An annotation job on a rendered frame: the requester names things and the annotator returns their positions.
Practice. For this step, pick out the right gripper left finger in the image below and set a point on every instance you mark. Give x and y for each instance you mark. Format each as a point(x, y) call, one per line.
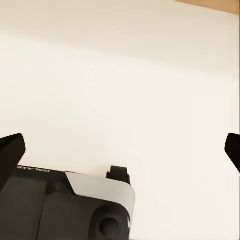
point(12, 150)

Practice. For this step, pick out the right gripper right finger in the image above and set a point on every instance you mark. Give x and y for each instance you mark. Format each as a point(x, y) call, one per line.
point(232, 148)

